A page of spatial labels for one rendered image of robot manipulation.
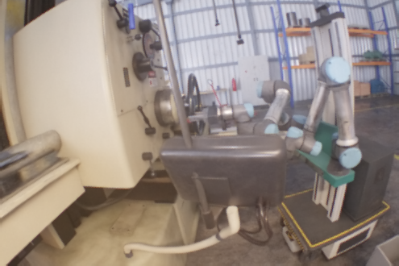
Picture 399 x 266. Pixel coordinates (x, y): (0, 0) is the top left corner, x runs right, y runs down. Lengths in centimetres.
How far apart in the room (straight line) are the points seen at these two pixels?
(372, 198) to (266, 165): 137
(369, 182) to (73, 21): 191
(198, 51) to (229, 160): 829
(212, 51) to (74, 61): 796
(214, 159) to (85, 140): 58
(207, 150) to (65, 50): 70
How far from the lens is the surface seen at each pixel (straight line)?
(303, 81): 933
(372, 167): 152
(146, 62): 96
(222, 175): 51
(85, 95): 82
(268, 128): 94
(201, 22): 889
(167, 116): 113
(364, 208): 172
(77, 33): 87
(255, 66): 807
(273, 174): 49
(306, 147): 99
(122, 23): 88
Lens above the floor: 145
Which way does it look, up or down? 11 degrees down
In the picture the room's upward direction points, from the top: 8 degrees counter-clockwise
